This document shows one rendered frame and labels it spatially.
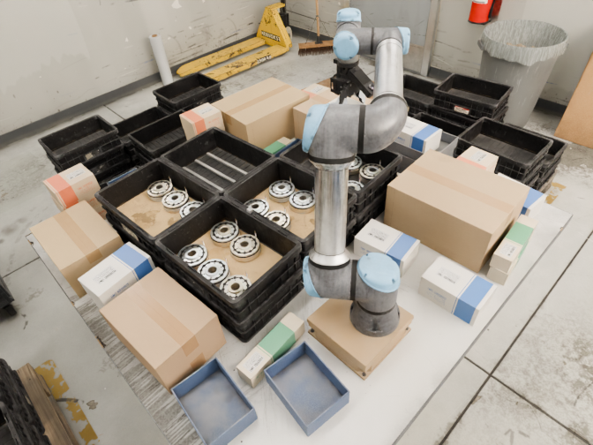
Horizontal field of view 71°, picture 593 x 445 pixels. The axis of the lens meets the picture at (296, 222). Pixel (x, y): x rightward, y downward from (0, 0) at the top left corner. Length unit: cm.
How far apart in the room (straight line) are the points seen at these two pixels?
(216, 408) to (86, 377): 119
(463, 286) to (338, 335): 44
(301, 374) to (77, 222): 101
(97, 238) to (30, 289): 135
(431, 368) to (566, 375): 109
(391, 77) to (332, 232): 42
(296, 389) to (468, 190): 90
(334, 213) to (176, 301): 57
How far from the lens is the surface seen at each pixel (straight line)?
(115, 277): 146
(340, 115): 99
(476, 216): 151
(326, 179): 103
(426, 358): 137
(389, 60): 120
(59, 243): 171
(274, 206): 160
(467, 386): 216
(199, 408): 132
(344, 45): 131
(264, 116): 203
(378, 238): 152
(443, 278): 144
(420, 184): 159
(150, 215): 170
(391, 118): 101
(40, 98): 450
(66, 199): 187
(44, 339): 266
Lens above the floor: 189
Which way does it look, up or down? 44 degrees down
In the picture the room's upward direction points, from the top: 5 degrees counter-clockwise
